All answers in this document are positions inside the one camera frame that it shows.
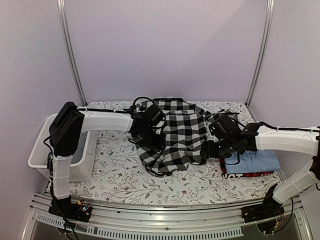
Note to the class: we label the right aluminium frame post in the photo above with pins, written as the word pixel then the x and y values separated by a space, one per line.
pixel 262 50

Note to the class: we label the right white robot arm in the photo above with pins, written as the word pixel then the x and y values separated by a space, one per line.
pixel 261 136

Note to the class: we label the folded light blue shirt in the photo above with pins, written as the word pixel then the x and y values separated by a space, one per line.
pixel 252 162

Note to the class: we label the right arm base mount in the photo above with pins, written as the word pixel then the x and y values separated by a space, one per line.
pixel 269 208

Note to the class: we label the aluminium front rail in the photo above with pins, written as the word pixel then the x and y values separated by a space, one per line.
pixel 117 221

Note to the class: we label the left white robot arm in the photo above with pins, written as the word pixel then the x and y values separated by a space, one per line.
pixel 64 134

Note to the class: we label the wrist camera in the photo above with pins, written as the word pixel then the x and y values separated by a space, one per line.
pixel 154 117
pixel 224 126

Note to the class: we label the black white plaid shirt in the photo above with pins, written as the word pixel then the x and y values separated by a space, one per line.
pixel 186 128

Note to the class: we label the floral white tablecloth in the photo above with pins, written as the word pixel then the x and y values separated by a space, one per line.
pixel 119 176

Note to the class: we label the white plastic bin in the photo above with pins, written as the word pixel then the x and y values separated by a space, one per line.
pixel 82 163

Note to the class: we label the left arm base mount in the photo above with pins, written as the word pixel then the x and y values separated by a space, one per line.
pixel 65 208

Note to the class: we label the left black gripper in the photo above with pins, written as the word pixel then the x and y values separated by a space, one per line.
pixel 160 145

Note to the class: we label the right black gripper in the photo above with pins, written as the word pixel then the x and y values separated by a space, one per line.
pixel 208 151

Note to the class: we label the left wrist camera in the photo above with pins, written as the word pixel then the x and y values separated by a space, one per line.
pixel 154 117

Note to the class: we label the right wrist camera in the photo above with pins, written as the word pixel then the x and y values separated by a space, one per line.
pixel 224 126

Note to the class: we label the folded red black shirt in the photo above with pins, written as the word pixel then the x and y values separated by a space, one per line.
pixel 222 170

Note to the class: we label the aluminium frame post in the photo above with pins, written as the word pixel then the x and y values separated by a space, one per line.
pixel 62 13
pixel 262 50

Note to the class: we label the left aluminium frame post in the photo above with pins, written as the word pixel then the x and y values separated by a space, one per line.
pixel 62 13

